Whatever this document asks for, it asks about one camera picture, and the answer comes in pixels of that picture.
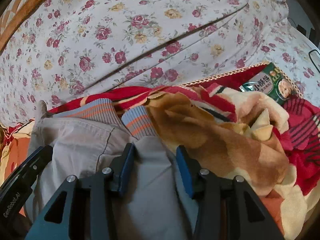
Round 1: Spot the green snack package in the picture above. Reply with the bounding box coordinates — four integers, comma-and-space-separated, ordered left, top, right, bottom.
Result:
239, 63, 298, 105

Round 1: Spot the orange checkered pillow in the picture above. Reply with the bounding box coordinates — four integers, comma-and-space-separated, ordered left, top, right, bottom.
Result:
1, 0, 45, 51

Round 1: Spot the beige grey jacket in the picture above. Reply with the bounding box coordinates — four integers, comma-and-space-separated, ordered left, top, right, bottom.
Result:
25, 99, 198, 239

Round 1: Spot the floral white bed sheet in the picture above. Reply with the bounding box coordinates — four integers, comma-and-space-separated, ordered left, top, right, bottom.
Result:
1, 0, 319, 126

